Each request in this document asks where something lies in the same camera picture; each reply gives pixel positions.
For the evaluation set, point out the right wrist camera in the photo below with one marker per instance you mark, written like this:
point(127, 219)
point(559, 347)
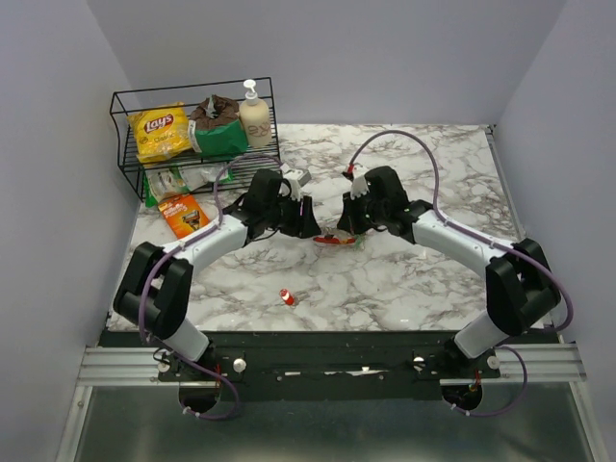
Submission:
point(356, 173)

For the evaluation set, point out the key red tag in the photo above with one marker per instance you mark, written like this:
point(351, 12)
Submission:
point(288, 297)

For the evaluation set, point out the yellow Lays chips bag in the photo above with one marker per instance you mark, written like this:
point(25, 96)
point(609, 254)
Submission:
point(161, 133)

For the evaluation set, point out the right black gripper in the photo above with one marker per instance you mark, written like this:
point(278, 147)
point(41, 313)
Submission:
point(347, 220)

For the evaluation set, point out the aluminium rail frame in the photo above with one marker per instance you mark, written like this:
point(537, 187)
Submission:
point(135, 367)

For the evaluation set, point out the black wire shelf rack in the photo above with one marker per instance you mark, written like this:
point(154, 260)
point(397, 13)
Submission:
point(241, 167)

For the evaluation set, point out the green white snack packet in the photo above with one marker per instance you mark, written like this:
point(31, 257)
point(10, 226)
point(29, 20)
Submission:
point(165, 183)

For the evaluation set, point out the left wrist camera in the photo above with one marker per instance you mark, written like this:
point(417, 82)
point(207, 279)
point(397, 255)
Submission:
point(293, 181)

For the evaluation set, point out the cream soap pump bottle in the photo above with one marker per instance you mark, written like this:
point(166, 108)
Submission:
point(254, 115)

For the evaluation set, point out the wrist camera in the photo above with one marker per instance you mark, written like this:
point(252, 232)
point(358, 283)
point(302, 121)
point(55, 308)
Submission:
point(356, 173)
point(293, 181)

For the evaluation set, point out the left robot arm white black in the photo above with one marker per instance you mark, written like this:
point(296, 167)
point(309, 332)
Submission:
point(155, 289)

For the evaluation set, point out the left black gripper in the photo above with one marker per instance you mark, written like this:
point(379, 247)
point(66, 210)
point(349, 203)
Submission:
point(302, 227)

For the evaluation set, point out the green brown snack bag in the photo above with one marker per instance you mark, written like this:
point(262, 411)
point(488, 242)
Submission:
point(215, 128)

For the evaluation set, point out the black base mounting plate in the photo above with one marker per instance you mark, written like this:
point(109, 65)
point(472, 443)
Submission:
point(319, 366)

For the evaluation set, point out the orange Gillette razor package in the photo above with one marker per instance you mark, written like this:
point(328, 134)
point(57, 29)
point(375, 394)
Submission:
point(183, 215)

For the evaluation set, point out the metal key organizer red handle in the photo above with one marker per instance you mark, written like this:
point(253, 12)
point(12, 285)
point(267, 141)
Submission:
point(337, 237)

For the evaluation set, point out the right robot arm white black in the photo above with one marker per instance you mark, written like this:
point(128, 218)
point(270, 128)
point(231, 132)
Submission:
point(519, 292)

